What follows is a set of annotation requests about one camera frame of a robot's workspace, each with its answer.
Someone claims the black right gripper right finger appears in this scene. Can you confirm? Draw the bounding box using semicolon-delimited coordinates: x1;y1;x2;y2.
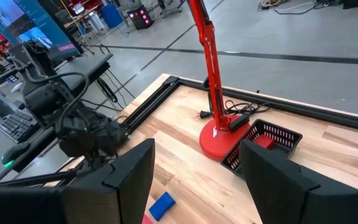
239;139;358;224

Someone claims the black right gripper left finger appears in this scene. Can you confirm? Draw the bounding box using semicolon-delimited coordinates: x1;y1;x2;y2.
0;138;156;224

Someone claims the red rectangular block charger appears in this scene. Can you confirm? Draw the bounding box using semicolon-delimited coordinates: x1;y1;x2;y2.
254;134;276;151

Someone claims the blue rectangular block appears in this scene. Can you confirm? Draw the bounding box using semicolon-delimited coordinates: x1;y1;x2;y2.
148;191;177;222

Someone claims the black plastic slotted basket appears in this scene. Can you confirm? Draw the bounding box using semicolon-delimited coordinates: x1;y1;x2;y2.
221;118;303;180

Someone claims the black metal strut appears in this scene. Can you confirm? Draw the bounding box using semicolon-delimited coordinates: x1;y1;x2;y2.
0;169;85;189

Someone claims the black computer mouse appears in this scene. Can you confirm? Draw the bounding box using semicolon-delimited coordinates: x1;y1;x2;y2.
1;141;31;168

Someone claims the black computer keyboard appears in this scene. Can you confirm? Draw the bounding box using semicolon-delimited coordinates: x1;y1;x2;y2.
0;110;39;144

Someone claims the black side desk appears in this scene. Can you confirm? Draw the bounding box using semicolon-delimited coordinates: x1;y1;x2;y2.
0;52;114;183

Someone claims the red desk lamp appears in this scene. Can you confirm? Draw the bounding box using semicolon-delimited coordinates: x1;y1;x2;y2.
187;0;252;162

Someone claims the black box with pink lights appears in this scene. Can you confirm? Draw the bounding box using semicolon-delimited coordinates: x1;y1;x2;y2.
127;4;155;30

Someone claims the blue storage bin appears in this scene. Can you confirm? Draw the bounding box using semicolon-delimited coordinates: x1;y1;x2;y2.
100;2;125;29

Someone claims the large blue display screen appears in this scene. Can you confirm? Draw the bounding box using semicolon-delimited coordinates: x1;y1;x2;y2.
0;0;84;60

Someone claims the black lamp power cable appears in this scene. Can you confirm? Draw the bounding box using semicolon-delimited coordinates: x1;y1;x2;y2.
196;98;272;133

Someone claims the black table frame rail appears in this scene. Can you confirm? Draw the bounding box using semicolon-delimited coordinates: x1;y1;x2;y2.
121;75;358;134

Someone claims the floor cable bundle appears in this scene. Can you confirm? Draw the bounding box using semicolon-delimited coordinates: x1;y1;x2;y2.
257;0;345;16

